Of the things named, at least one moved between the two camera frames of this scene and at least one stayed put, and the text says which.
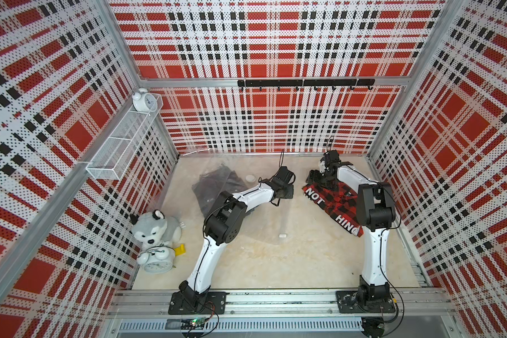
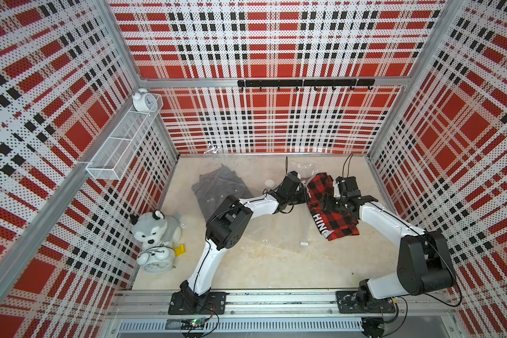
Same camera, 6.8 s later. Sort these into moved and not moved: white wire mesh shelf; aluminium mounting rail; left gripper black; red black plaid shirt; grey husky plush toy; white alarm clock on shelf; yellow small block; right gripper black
Moved: right gripper black; left gripper black; red black plaid shirt
Not moved: grey husky plush toy; aluminium mounting rail; white wire mesh shelf; yellow small block; white alarm clock on shelf
